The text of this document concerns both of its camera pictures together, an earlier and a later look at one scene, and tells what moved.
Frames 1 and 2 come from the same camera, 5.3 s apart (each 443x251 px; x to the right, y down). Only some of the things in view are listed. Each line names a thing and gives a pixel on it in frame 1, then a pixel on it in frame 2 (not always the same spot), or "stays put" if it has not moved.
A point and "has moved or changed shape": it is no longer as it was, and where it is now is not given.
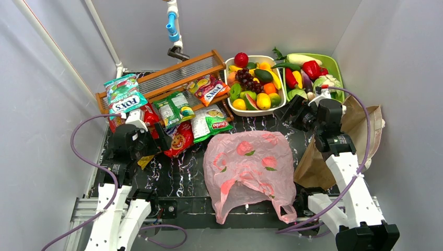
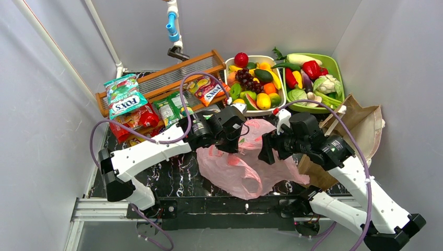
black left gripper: (161, 133) -> (228, 135)
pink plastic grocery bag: (260, 159) has moved or changed shape
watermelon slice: (251, 103) stays put
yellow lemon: (263, 101) stays put
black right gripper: (290, 111) -> (272, 146)
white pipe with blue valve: (173, 26) stays put
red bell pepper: (313, 70) stays put
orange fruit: (269, 88) stays put
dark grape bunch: (247, 82) stays put
